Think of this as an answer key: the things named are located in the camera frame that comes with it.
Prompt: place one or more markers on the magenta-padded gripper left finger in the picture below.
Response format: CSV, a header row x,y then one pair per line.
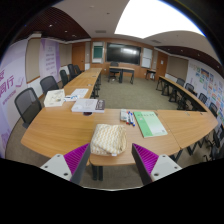
x,y
75,160

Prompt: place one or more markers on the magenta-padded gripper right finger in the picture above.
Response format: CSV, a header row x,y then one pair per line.
x,y
148,160

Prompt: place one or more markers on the cream zigzag patterned towel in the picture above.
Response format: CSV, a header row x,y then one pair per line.
x,y
108,140

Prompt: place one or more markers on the green booklet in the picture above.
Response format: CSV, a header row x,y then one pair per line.
x,y
150,124

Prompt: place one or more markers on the blue whiteboard marker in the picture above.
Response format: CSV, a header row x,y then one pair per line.
x,y
132,119

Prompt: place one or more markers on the red whiteboard marker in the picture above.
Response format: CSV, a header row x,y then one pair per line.
x,y
128,118

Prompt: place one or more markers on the white whiteboard eraser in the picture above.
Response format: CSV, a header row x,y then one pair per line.
x,y
123,115

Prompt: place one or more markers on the white book with dark spine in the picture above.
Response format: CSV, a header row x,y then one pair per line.
x,y
85,105

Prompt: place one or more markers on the small blue and white packet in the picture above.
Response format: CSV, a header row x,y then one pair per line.
x,y
70,98

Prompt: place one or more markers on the white cardboard box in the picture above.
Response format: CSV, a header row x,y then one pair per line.
x,y
54,97

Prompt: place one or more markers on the white printed paper sheet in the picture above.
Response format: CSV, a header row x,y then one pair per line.
x,y
80,92

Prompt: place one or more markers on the black mesh office chair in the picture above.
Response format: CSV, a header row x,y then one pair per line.
x,y
27,105
49,85

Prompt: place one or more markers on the long wooden side table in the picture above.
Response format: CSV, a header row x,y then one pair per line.
x,y
181,93

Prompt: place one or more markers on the group of black chairs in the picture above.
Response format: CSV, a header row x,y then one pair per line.
x,y
203,98

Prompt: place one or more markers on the row of black office chairs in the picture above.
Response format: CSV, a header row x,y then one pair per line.
x,y
70,71

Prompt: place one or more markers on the small dark side table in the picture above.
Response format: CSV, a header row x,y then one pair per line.
x,y
150,71

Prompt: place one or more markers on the dark-legged wooden desk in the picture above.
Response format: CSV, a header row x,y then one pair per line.
x,y
121,69

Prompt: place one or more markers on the brown wooden door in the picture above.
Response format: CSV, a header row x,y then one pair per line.
x,y
78,56
161,65

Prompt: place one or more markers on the black chair at desk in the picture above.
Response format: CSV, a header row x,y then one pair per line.
x,y
113,68

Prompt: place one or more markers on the purple standing banner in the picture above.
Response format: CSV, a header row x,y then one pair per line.
x,y
50,60

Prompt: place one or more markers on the large ceiling light panel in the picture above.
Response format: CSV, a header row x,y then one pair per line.
x,y
153,16

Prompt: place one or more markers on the large purple wall banner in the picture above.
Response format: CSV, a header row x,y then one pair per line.
x,y
11,96

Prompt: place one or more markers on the colourful wall posters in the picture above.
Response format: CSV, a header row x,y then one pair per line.
x,y
210,88

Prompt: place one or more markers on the white wall board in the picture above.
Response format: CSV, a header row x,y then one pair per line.
x,y
147,57

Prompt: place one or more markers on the large black wall screen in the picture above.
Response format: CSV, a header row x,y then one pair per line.
x,y
123,53

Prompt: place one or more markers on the green board in white frame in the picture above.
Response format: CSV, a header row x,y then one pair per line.
x,y
97,52

